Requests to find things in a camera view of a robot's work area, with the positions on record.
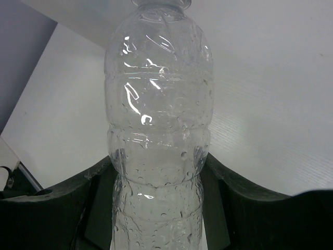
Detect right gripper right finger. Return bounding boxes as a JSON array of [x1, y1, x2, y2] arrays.
[[200, 155, 332, 249]]

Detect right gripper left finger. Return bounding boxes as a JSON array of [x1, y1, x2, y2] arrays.
[[1, 157, 116, 249]]

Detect clear unlabelled crushed bottle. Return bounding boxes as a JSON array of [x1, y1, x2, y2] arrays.
[[104, 1, 214, 249]]

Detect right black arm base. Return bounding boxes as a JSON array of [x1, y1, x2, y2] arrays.
[[1, 166, 38, 199]]

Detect aluminium table frame rail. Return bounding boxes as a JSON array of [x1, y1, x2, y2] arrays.
[[17, 161, 43, 192]]

